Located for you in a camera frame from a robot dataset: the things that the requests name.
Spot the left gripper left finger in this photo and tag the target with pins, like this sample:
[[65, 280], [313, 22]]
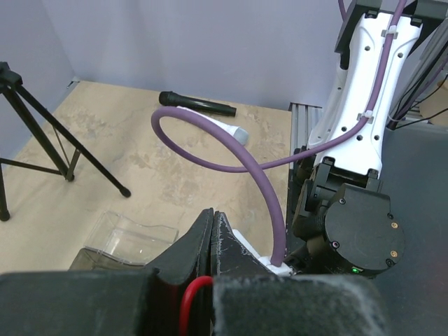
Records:
[[138, 301]]

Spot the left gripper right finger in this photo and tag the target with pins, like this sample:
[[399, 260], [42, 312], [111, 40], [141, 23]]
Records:
[[248, 299]]

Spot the clear transparent bin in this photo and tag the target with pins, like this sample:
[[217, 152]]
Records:
[[128, 242]]

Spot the grey transparent bin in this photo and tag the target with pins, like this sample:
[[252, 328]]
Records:
[[87, 259]]

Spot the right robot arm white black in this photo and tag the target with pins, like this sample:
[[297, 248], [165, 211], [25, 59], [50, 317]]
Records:
[[339, 210]]

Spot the white microphone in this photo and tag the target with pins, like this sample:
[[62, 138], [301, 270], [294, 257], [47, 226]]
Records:
[[240, 134]]

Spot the black microphone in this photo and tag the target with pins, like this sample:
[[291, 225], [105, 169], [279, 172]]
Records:
[[169, 98]]

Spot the black music stand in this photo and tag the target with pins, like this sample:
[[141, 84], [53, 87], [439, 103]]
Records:
[[18, 97]]

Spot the aluminium frame rail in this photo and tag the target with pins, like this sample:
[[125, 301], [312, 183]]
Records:
[[303, 119]]

